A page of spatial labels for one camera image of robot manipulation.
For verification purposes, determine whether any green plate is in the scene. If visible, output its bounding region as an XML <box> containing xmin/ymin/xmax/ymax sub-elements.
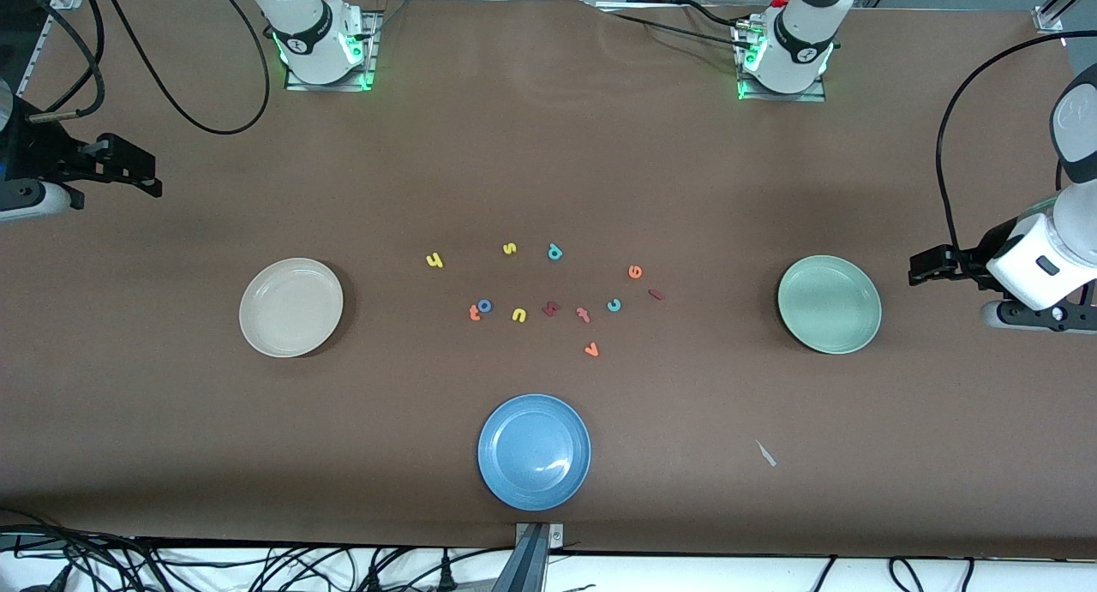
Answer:
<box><xmin>777</xmin><ymin>254</ymin><xmax>883</xmax><ymax>355</ymax></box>

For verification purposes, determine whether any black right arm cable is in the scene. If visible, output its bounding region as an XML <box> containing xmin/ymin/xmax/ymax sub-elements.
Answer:
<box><xmin>26</xmin><ymin>0</ymin><xmax>271</xmax><ymax>136</ymax></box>

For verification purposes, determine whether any beige brown plate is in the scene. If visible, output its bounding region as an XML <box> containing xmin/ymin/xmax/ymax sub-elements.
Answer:
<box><xmin>239</xmin><ymin>258</ymin><xmax>345</xmax><ymax>358</ymax></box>

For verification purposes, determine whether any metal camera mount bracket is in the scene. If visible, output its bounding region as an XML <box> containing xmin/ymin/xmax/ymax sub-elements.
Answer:
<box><xmin>513</xmin><ymin>522</ymin><xmax>565</xmax><ymax>592</ymax></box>

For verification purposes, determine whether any black cable on table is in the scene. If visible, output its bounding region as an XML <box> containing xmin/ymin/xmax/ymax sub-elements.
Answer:
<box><xmin>600</xmin><ymin>0</ymin><xmax>755</xmax><ymax>53</ymax></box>

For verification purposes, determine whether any brown table cover sheet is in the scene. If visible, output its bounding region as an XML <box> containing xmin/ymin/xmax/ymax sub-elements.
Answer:
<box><xmin>0</xmin><ymin>0</ymin><xmax>1097</xmax><ymax>560</ymax></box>

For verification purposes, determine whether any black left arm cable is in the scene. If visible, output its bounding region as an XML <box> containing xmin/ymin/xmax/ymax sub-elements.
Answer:
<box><xmin>936</xmin><ymin>31</ymin><xmax>1097</xmax><ymax>254</ymax></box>

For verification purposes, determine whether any blue plate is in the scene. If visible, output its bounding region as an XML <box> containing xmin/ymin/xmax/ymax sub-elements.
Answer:
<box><xmin>477</xmin><ymin>393</ymin><xmax>592</xmax><ymax>512</ymax></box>

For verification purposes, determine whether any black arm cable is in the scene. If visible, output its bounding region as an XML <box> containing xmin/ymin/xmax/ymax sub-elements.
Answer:
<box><xmin>936</xmin><ymin>31</ymin><xmax>1097</xmax><ymax>254</ymax></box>
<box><xmin>26</xmin><ymin>0</ymin><xmax>271</xmax><ymax>136</ymax></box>

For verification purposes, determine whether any black floor cable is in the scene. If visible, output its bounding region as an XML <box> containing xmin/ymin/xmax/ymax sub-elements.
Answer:
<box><xmin>887</xmin><ymin>556</ymin><xmax>928</xmax><ymax>592</ymax></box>
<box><xmin>0</xmin><ymin>508</ymin><xmax>172</xmax><ymax>592</ymax></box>

